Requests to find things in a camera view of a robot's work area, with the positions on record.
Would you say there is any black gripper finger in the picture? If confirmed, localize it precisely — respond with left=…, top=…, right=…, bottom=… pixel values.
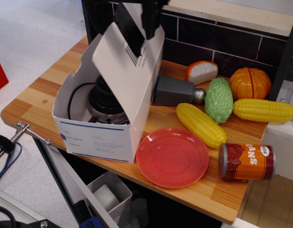
left=141, top=2, right=164, bottom=40

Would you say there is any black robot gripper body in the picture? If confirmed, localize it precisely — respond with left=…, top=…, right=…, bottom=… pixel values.
left=89, top=0, right=171, bottom=7

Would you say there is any white cardboard box with tape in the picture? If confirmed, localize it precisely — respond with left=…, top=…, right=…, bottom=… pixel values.
left=52, top=3, right=165, bottom=163

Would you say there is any toy cheese wedge red rind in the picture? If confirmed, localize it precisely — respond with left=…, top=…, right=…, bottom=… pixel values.
left=185, top=60, right=218, bottom=85

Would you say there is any grey toy shaker bottle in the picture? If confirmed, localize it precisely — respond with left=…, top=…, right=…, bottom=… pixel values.
left=154, top=76, right=206, bottom=106

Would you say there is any black round device in box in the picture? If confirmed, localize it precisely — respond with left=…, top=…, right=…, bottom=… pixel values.
left=67, top=75, right=130, bottom=126

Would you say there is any green toy bitter gourd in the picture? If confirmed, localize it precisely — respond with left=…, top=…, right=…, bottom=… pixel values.
left=205, top=77, right=234, bottom=124

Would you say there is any orange toy pumpkin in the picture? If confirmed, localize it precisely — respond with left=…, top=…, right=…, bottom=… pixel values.
left=229, top=67, right=272, bottom=100

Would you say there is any yellow toy corn front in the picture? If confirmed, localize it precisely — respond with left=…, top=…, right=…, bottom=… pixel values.
left=176, top=103, right=227, bottom=148

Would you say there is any yellow toy corn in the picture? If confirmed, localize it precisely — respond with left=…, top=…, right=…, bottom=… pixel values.
left=176, top=103, right=227, bottom=148
left=233, top=98, right=293, bottom=123

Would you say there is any yellow toy corn right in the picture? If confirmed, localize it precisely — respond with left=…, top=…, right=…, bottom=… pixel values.
left=233, top=98, right=293, bottom=123

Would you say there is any red plastic plate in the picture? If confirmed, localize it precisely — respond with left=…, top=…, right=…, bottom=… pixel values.
left=136, top=128, right=209, bottom=188

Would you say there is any metal table clamp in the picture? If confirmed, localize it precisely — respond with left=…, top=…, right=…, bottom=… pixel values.
left=0, top=121, right=51, bottom=158

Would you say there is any toy beans can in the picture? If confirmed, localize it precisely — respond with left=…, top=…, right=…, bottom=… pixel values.
left=218, top=143, right=276, bottom=181

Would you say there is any grey plastic bin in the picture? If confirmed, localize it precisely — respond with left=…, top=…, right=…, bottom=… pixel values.
left=87, top=171, right=132, bottom=228

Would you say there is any blue cable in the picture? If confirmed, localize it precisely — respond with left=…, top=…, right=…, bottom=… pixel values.
left=0, top=142, right=23, bottom=186

